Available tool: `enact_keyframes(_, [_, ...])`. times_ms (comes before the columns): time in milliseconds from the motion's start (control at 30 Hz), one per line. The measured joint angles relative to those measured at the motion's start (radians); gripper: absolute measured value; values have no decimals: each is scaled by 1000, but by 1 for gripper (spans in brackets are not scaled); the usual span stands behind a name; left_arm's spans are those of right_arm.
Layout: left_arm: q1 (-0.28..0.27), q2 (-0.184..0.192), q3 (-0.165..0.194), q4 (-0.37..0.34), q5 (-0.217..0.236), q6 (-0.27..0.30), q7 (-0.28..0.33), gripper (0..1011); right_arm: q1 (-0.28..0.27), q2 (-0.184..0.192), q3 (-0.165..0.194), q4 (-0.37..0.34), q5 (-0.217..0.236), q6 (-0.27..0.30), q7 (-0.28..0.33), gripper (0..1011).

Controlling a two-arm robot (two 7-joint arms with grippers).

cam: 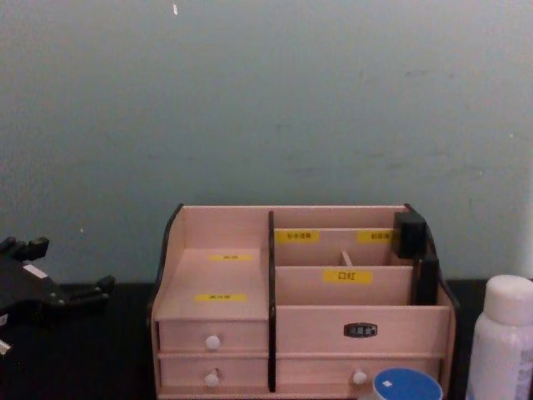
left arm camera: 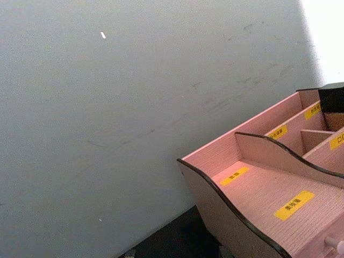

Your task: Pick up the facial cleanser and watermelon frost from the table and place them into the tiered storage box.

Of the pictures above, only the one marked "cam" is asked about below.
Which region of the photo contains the pale wooden desk organizer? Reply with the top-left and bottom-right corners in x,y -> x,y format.
147,202 -> 461,400

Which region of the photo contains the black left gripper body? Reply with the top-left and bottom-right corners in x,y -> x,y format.
0,253 -> 68,325

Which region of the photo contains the wide wooden drawer white knob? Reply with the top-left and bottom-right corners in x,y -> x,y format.
275,357 -> 443,393

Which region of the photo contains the short black box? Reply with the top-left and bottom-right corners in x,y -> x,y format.
392,212 -> 428,260

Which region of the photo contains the round jar blue lid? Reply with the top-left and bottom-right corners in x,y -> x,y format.
371,367 -> 444,400

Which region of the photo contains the white plastic bottle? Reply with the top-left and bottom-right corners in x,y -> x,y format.
465,274 -> 533,400

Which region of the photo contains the small wooden drawer white knob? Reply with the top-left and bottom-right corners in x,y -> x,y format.
158,357 -> 270,395
157,319 -> 270,353

